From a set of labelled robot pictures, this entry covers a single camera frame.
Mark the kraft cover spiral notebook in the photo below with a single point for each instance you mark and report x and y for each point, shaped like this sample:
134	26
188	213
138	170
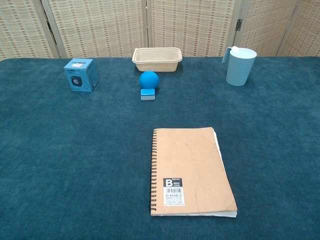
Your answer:
192	162

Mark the small blue and grey block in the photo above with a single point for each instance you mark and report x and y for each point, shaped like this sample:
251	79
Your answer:
147	94

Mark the blue ball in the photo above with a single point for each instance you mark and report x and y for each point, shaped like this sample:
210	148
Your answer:
149	80

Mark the beige rectangular food container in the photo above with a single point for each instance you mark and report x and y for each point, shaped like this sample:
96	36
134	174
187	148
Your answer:
157	62

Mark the dark teal table cloth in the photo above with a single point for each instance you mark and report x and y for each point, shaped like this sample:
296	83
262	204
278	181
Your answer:
75	150

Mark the blue speaker carton box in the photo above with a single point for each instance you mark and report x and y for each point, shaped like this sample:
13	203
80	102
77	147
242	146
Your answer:
80	75

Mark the woven folding screen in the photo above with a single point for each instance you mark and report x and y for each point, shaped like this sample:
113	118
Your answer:
105	27

